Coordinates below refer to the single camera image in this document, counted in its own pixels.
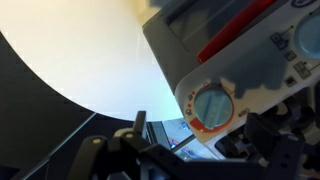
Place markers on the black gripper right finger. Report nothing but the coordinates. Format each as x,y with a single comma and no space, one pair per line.
261,134

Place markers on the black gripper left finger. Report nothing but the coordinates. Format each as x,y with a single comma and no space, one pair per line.
140,124

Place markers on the blue stove knob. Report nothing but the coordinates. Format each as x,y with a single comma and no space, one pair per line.
213,108
307,36

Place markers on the grey toy stove oven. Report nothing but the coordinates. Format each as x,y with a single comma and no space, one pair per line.
261,70

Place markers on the round white table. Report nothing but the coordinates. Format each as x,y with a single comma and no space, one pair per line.
93,52

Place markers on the red oven door handle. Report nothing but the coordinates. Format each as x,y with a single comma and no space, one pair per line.
228,32

